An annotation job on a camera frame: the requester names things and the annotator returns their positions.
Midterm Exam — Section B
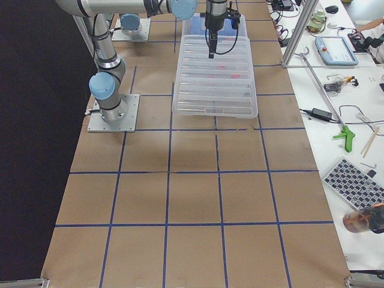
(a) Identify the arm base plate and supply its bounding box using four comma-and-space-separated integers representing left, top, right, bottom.
88, 94, 140, 133
112, 18, 151, 42

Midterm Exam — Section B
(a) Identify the black power adapter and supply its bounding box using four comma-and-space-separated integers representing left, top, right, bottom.
311, 108, 332, 122

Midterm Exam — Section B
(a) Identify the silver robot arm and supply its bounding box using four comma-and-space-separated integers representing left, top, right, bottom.
120, 13, 140, 36
56, 1, 241, 71

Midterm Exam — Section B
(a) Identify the green handled reacher grabber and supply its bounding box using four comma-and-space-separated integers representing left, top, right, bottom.
294, 46, 355, 152

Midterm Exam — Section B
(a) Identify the clear plastic box lid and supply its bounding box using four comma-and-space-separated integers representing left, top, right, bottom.
172, 35, 258, 119

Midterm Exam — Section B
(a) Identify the teach pendant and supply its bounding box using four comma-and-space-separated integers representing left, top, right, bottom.
315, 36, 359, 66

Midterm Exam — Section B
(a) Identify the clear plastic storage box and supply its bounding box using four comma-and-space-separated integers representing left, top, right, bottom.
181, 12, 250, 43

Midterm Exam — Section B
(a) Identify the checkered calibration board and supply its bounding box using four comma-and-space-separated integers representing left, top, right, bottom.
322, 158, 383, 210

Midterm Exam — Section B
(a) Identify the aluminium frame post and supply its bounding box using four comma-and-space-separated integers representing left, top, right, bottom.
281, 0, 318, 68

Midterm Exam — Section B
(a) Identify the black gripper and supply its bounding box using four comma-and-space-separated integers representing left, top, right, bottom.
205, 0, 241, 59

